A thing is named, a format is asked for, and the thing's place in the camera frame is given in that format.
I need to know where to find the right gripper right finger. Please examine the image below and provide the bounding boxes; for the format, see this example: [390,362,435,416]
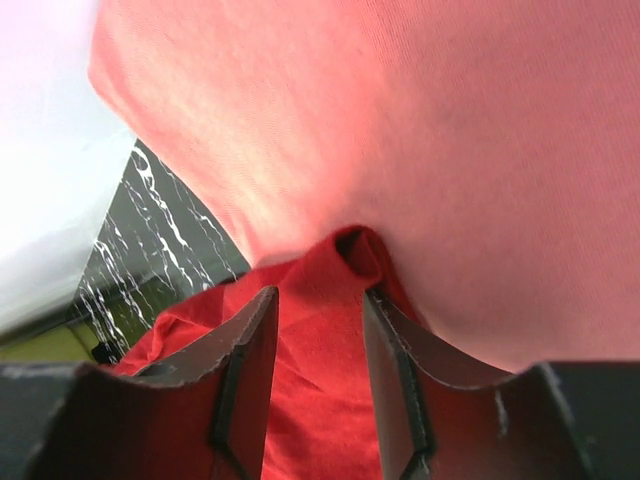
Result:
[363,290,597,479]

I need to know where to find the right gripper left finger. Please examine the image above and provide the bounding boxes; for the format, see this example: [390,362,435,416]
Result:
[19,287,278,479]

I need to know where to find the red t shirt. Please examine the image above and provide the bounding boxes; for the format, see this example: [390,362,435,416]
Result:
[113,226,418,479]

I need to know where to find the olive green plastic bin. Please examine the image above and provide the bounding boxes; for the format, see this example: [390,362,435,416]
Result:
[1,323,109,363]

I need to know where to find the folded coral t shirt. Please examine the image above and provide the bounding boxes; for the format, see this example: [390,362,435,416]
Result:
[89,1,639,369]

